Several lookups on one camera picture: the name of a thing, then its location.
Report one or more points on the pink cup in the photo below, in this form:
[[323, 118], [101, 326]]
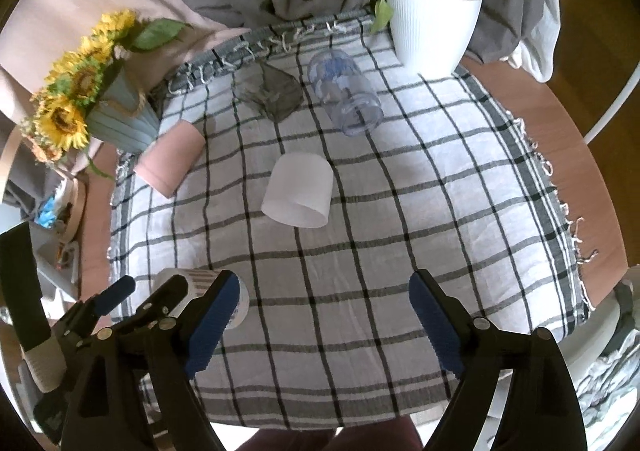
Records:
[[170, 161]]

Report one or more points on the sunflowers in blue-grey pot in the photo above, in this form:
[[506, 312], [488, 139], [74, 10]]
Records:
[[110, 116]]

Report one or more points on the white cloth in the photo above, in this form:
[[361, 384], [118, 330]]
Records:
[[542, 46]]

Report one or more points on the green plant in white pot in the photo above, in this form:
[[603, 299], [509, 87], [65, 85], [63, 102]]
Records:
[[432, 31]]

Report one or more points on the blue crumpled item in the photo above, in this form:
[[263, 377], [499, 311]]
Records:
[[46, 219]]

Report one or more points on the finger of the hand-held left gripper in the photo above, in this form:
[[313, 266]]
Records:
[[167, 295], [117, 293]]

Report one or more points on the wooden hoop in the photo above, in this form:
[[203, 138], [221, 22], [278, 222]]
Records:
[[76, 211]]

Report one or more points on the grey crumpled cloth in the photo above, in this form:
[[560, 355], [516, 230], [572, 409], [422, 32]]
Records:
[[607, 371]]

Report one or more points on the white metal tube frame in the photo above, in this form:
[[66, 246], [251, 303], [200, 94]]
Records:
[[617, 106]]

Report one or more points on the dark smoked glass cup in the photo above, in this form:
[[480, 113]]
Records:
[[274, 92]]

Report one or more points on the white striped cup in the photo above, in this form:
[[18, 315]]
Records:
[[205, 283]]

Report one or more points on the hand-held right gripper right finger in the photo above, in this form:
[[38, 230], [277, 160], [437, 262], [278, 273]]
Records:
[[434, 326]]

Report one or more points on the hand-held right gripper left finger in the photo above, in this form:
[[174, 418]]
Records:
[[212, 326]]

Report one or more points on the frosted white cup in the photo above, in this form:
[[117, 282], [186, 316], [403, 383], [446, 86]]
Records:
[[299, 191]]

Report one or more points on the black and white checked tablecloth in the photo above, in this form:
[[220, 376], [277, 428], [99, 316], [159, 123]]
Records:
[[400, 211]]

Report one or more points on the clear blue plastic cup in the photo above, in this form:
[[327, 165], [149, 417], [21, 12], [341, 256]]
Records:
[[345, 93]]

